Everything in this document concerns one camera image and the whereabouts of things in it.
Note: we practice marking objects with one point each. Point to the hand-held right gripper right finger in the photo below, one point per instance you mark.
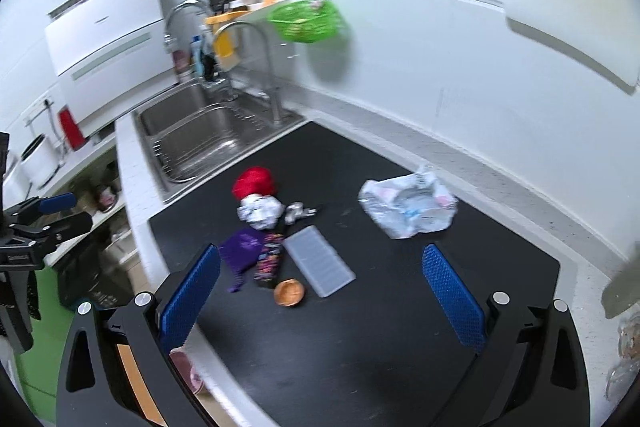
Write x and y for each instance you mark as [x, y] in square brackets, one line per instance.
[452, 297]

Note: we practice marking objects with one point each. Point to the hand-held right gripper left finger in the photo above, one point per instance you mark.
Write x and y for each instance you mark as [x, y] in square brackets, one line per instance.
[192, 292]

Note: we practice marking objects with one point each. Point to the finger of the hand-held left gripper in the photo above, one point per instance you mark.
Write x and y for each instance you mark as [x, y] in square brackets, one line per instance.
[65, 224]
[57, 203]

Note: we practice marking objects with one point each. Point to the pink round bin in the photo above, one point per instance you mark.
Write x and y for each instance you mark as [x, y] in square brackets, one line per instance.
[184, 369]

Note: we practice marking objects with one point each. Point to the white plastic bag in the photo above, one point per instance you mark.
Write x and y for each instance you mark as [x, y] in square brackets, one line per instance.
[407, 207]

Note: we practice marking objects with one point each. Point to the person's left hand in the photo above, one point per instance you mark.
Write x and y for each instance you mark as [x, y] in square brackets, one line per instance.
[22, 302]

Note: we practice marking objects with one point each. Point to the white open shelf unit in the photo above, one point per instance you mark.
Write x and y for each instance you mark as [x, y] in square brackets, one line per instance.
[114, 213]

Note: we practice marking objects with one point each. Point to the black waste bin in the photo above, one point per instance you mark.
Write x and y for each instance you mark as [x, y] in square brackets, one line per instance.
[90, 277]

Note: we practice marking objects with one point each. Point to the purple pouch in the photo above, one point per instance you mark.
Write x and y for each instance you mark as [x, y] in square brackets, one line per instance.
[244, 252]

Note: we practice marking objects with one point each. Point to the red container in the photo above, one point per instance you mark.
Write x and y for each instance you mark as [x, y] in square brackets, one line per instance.
[71, 127]

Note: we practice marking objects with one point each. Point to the colourful snack wrapper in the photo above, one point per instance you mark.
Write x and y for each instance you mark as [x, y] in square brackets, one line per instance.
[270, 257]

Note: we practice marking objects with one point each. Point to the round orange cap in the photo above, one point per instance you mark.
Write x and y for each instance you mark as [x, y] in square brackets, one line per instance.
[289, 293]

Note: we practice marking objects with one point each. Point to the crumpled white paper ball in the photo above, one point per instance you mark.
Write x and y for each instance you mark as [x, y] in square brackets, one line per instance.
[260, 212]

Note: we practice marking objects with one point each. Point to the red crumpled bag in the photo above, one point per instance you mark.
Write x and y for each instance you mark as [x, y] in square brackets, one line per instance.
[253, 183]

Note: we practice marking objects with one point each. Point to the translucent plastic tray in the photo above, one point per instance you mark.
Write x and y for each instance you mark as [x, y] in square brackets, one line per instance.
[322, 264]

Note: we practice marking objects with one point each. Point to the silver foil wrapper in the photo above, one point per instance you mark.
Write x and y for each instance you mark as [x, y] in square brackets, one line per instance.
[299, 210]

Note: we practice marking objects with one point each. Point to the steel kitchen sink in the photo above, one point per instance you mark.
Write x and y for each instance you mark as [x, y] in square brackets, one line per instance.
[200, 142]

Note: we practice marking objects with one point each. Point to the white countertop dishwasher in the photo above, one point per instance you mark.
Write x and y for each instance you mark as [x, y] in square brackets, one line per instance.
[105, 42]

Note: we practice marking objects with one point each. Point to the pink cup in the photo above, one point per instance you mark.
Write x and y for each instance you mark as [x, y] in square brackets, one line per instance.
[180, 62]

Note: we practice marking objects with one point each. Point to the dark cloth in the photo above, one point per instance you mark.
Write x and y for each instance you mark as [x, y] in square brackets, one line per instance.
[210, 68]

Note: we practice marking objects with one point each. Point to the blue dish soap bottle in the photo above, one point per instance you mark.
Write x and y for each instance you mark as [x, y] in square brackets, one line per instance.
[199, 54]

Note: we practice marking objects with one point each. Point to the curved chrome faucet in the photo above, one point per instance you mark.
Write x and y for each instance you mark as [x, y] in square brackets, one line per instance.
[172, 19]

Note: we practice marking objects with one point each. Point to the tall steel faucet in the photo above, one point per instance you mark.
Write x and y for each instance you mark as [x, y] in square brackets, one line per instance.
[272, 77]

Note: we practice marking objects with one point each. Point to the yellow plastic rack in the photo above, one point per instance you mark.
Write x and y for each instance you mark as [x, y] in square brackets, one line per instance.
[225, 44]

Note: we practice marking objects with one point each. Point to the green plastic basket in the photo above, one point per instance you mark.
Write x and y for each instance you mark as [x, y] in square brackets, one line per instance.
[307, 22]

